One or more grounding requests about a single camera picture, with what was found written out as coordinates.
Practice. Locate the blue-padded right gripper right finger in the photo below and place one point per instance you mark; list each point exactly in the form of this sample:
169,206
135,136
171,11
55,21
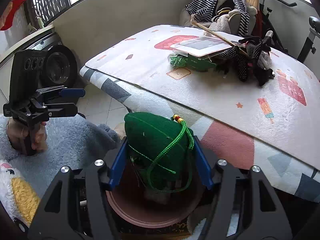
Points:
244,206

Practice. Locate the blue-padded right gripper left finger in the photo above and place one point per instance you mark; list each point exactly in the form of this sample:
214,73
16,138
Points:
75,205

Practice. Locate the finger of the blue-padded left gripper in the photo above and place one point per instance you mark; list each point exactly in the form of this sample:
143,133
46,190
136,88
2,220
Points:
51,93
59,110

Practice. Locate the brown round trash bin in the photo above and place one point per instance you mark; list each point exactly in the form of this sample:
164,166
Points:
130,202

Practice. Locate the person's left hand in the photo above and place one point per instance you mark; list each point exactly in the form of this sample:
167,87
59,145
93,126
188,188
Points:
17,133

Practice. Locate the washing machine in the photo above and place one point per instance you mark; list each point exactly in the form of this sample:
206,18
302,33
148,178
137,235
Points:
60,66

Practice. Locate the red hanging cloth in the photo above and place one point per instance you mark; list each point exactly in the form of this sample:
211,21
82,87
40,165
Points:
8,15

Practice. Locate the white yellow plush slipper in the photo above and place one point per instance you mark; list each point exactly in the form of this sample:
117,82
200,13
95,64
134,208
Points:
17,196

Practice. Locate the geometric pattern bed sheet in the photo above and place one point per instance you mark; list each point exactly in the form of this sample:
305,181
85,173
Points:
283,171

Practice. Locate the white cartoon print blanket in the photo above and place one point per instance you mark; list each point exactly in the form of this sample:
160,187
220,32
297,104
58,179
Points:
284,112

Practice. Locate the red cigarette pack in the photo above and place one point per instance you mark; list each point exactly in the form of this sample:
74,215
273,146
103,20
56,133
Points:
190,62

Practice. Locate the black polka dot cloth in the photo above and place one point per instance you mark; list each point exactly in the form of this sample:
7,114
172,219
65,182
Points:
251,57

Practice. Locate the striped navy white shirt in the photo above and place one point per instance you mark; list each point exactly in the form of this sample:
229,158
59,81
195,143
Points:
209,10

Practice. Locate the beige fleece garment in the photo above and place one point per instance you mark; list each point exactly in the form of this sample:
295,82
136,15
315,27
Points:
228,23

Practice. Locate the black yellow striped garment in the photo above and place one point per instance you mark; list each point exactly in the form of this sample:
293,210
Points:
222,7

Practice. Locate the black exercise bike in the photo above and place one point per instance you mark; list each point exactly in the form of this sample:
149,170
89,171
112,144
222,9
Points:
296,23

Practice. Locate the tan chair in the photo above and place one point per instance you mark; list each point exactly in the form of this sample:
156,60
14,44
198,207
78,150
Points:
253,3

